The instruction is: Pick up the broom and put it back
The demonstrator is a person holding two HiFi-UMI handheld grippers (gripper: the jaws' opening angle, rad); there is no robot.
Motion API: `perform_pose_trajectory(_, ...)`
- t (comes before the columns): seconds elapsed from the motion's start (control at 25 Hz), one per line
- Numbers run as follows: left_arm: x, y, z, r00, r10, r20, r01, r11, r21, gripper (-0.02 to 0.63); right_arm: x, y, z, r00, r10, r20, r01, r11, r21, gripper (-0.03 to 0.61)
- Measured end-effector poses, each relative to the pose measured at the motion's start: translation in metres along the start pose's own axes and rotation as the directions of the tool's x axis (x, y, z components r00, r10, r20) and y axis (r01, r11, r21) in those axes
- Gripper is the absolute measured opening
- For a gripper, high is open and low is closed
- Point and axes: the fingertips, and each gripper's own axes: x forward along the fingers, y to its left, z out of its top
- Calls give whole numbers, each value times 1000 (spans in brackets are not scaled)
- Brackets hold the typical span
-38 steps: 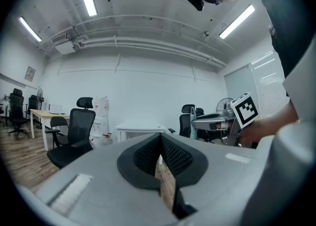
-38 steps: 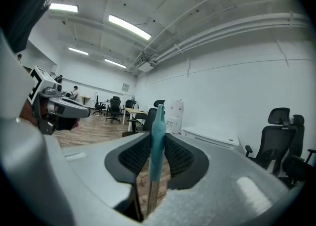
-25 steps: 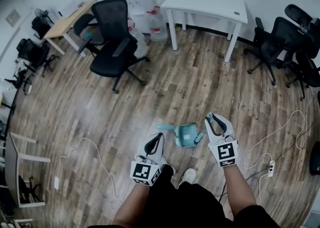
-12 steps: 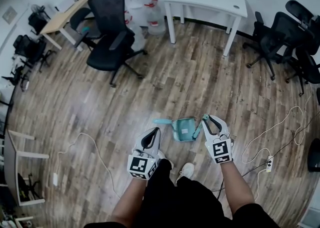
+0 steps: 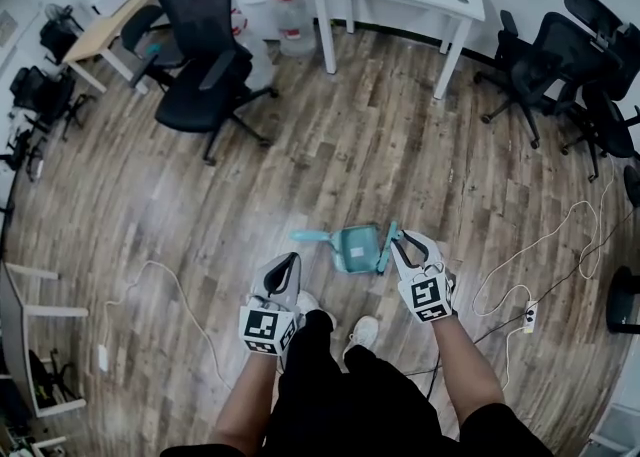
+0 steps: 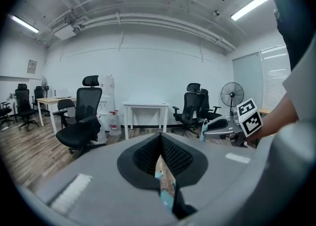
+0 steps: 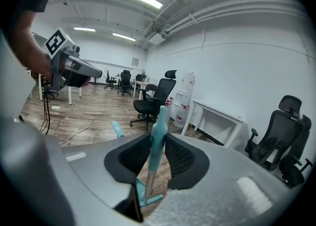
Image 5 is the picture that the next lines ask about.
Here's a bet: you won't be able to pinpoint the clear water jug red handle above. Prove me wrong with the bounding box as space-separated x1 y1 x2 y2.
229 6 277 90
271 0 317 59

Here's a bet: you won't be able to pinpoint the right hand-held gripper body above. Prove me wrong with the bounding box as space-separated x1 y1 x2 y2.
396 260 459 325

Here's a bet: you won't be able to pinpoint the black chair with teal armrest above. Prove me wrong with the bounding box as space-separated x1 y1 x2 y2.
118 3 187 92

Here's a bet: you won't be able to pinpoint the large black mesh office chair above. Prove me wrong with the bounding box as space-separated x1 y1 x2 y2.
154 0 280 167

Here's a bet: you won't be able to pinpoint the person's right white shoe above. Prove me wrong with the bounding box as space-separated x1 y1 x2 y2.
344 315 380 352

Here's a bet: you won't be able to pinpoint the person's left white shoe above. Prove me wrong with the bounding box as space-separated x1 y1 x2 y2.
294 289 322 317

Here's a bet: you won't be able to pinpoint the person's black trousers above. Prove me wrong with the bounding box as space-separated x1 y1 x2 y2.
158 308 557 457

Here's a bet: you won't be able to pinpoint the person's left forearm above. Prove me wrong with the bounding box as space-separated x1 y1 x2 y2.
211 348 282 452

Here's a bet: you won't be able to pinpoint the white power strip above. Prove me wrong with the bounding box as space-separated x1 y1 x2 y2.
521 298 541 335

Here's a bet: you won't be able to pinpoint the person's right forearm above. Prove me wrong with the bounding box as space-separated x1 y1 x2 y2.
431 315 507 427

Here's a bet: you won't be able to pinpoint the person's white shoe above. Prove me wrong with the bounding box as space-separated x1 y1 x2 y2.
344 315 380 352
294 289 322 317

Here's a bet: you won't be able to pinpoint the black cable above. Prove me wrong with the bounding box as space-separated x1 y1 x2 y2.
402 204 640 399

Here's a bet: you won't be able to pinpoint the black round stool base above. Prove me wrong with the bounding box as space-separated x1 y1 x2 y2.
605 264 640 335

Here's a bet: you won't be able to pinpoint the teal broom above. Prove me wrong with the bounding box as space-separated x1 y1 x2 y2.
375 221 405 277

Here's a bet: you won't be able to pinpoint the white cable with adapter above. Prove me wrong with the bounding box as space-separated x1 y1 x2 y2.
96 259 237 392

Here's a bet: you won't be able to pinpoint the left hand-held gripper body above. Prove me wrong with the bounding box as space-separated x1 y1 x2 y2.
238 293 304 359

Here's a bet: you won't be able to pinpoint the teal dustpan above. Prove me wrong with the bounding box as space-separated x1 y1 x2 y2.
289 223 387 276

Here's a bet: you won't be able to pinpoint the light wooden desk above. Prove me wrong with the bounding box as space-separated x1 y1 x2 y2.
61 0 172 96

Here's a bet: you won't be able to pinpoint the white shelf frame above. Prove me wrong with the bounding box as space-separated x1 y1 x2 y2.
0 260 90 419

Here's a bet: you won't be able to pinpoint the long white cable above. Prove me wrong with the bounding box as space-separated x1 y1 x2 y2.
471 154 617 392

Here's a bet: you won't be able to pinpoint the black equipment pile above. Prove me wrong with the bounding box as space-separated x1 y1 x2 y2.
0 128 47 184

